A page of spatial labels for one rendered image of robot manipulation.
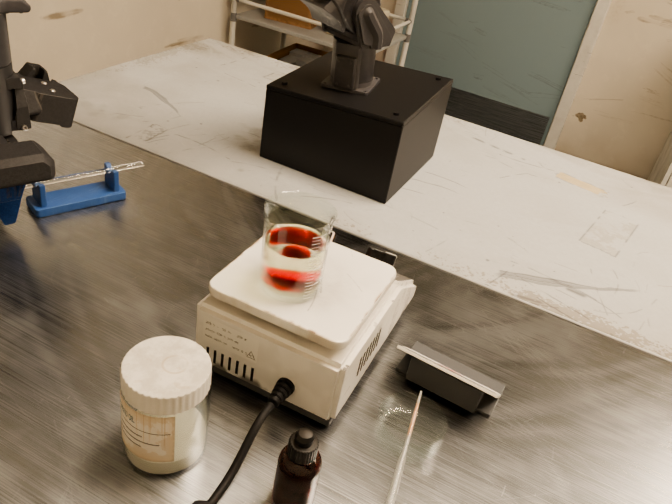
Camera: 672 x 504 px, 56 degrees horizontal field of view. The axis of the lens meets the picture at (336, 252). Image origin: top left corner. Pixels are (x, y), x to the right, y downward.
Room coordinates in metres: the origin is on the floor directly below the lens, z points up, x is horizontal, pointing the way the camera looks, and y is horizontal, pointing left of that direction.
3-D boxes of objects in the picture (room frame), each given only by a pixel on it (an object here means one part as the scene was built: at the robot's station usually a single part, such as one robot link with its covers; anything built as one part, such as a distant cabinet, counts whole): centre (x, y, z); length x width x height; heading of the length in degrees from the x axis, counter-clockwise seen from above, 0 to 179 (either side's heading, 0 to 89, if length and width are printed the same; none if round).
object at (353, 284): (0.41, 0.02, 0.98); 0.12 x 0.12 x 0.01; 71
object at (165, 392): (0.30, 0.10, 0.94); 0.06 x 0.06 x 0.08
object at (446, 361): (0.41, -0.12, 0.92); 0.09 x 0.06 x 0.04; 66
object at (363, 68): (0.83, 0.03, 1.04); 0.07 x 0.07 x 0.06; 77
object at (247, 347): (0.44, 0.01, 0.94); 0.22 x 0.13 x 0.08; 161
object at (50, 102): (0.58, 0.32, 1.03); 0.07 x 0.07 x 0.06; 49
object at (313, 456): (0.27, 0.00, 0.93); 0.03 x 0.03 x 0.07
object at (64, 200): (0.59, 0.30, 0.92); 0.10 x 0.03 x 0.04; 136
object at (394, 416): (0.35, -0.08, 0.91); 0.06 x 0.06 x 0.02
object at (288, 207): (0.40, 0.03, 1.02); 0.06 x 0.05 x 0.08; 143
